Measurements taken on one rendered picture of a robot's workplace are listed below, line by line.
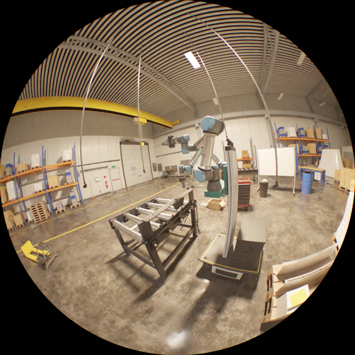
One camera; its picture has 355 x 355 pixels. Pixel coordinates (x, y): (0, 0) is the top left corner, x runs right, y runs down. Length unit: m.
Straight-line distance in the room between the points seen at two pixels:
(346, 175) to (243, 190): 6.74
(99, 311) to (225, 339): 1.58
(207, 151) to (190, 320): 1.88
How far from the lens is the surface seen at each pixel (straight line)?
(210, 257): 1.69
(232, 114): 11.32
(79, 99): 7.80
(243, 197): 3.37
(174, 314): 1.71
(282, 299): 1.51
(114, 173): 10.78
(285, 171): 5.31
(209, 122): 0.77
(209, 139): 0.80
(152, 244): 1.20
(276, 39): 7.60
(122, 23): 7.05
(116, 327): 1.94
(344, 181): 8.07
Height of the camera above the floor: 1.67
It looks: 8 degrees down
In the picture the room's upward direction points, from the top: 8 degrees counter-clockwise
